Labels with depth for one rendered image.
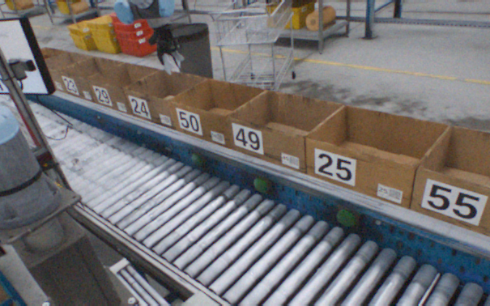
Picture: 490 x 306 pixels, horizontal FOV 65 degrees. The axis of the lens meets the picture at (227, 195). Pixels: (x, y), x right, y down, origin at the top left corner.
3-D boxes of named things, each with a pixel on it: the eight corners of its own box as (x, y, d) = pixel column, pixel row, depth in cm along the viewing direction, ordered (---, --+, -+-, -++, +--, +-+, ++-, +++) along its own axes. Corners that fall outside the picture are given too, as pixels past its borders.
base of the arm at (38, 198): (10, 237, 94) (-11, 205, 88) (-21, 217, 105) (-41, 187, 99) (75, 197, 105) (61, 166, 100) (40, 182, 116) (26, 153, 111)
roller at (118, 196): (91, 217, 180) (87, 209, 177) (173, 163, 207) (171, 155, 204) (96, 221, 177) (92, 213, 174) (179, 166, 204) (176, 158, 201)
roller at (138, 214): (113, 233, 168) (109, 224, 165) (198, 173, 195) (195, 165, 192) (120, 237, 165) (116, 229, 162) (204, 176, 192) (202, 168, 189)
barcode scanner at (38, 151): (47, 177, 157) (33, 155, 151) (36, 172, 165) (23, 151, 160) (61, 169, 160) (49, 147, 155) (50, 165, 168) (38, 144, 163)
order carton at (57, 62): (43, 86, 293) (32, 64, 283) (76, 72, 308) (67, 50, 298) (66, 94, 269) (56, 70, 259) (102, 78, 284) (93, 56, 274)
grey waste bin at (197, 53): (219, 70, 514) (210, 20, 476) (216, 85, 474) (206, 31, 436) (182, 76, 520) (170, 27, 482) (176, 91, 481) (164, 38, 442)
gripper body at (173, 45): (171, 57, 162) (161, 28, 154) (158, 55, 167) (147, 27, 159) (183, 48, 166) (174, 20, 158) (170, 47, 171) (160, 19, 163)
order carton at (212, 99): (175, 131, 197) (167, 100, 187) (215, 108, 212) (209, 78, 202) (232, 150, 173) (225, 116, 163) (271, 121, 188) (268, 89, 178)
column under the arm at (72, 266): (68, 354, 117) (15, 286, 98) (40, 308, 134) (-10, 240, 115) (139, 302, 129) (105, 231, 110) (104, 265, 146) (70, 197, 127)
